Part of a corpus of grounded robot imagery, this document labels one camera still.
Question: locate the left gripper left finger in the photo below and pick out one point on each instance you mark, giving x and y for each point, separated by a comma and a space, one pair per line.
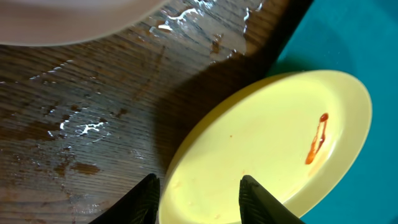
138, 206

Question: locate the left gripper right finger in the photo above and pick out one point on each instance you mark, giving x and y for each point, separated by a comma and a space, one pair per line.
258, 206

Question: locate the light green plate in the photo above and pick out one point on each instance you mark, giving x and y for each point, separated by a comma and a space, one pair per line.
258, 131

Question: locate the white plate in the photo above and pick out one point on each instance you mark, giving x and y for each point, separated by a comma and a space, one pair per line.
38, 23

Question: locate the teal plastic tray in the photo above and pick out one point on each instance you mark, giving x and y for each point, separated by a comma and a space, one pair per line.
345, 55

